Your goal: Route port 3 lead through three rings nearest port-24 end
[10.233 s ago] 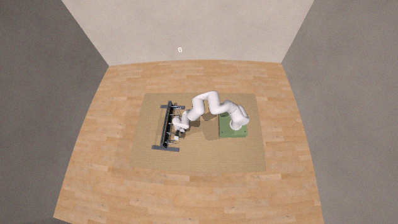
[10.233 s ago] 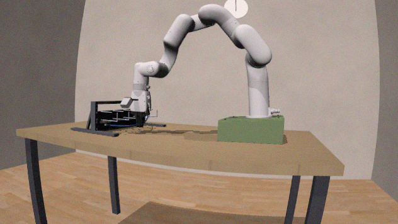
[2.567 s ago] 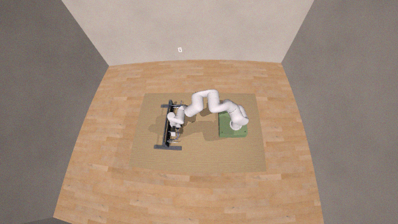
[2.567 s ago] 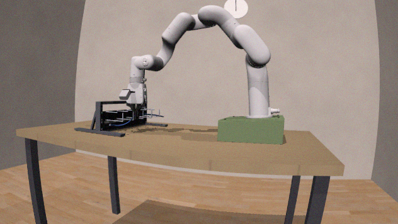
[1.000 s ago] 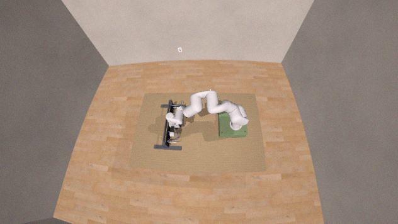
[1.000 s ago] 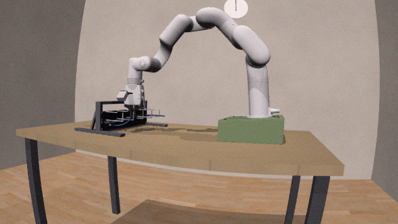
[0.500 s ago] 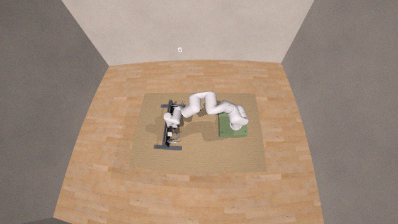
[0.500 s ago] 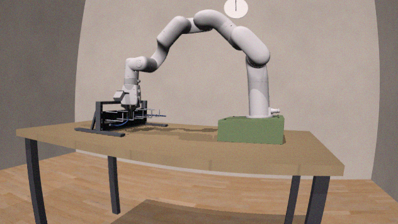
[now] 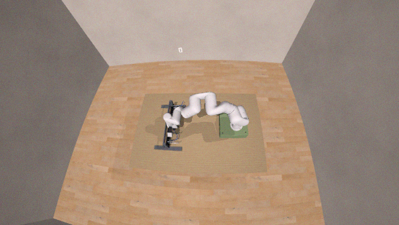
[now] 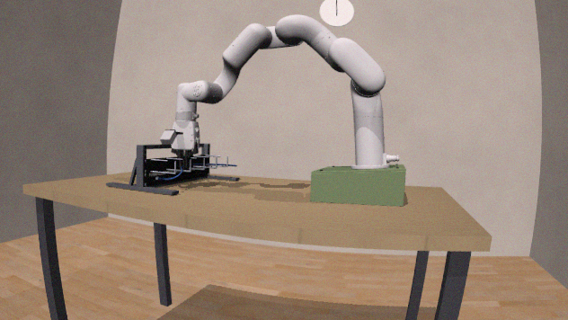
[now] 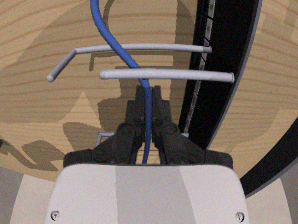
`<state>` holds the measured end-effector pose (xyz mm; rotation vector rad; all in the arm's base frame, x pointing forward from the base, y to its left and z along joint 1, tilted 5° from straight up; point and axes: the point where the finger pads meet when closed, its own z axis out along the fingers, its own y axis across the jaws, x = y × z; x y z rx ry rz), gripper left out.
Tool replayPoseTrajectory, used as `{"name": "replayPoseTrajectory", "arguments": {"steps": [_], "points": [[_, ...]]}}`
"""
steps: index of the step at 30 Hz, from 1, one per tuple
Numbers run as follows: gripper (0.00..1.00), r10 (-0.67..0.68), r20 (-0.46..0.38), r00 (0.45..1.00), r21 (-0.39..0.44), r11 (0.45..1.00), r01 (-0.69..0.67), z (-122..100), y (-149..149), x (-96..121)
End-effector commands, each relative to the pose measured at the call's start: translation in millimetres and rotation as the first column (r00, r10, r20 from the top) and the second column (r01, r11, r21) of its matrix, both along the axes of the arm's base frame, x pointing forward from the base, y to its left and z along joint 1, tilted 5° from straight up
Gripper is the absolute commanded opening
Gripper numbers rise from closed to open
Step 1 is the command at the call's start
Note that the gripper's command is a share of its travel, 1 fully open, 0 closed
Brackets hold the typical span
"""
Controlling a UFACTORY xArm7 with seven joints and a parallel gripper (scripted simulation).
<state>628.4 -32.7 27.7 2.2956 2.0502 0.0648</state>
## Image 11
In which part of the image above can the blue cable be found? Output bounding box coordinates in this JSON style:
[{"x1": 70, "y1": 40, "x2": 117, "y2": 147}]
[{"x1": 90, "y1": 0, "x2": 152, "y2": 164}]

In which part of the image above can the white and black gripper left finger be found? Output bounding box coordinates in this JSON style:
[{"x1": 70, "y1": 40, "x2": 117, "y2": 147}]
[{"x1": 63, "y1": 86, "x2": 145, "y2": 168}]

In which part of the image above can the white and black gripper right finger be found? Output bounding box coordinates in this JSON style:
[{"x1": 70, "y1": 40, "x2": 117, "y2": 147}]
[{"x1": 152, "y1": 86, "x2": 233, "y2": 169}]

